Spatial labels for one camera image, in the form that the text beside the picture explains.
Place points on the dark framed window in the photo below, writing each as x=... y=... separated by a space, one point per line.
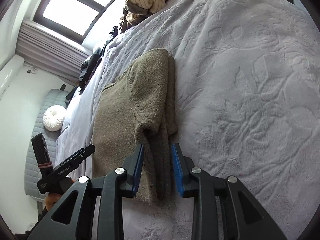
x=75 y=7

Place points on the grey quilted sofa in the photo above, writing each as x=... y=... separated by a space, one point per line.
x=37 y=120

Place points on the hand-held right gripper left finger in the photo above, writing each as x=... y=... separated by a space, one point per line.
x=138 y=170

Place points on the black garment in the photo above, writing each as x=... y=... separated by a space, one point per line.
x=90 y=67

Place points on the grey pleated curtain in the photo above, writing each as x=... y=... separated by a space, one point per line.
x=50 y=47

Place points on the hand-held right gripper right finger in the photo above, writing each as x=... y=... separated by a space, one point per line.
x=177 y=172

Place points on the white round pleated cushion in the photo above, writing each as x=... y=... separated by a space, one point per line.
x=53 y=118

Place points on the white air conditioner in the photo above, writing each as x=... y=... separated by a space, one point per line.
x=8 y=75

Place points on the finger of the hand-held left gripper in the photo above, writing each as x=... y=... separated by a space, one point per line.
x=80 y=153

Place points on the smooth pale grey bedsheet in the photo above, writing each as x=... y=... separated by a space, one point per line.
x=75 y=120

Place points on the person's left hand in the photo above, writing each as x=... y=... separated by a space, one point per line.
x=51 y=201

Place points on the taupe fuzzy sweater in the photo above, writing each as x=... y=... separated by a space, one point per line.
x=120 y=120

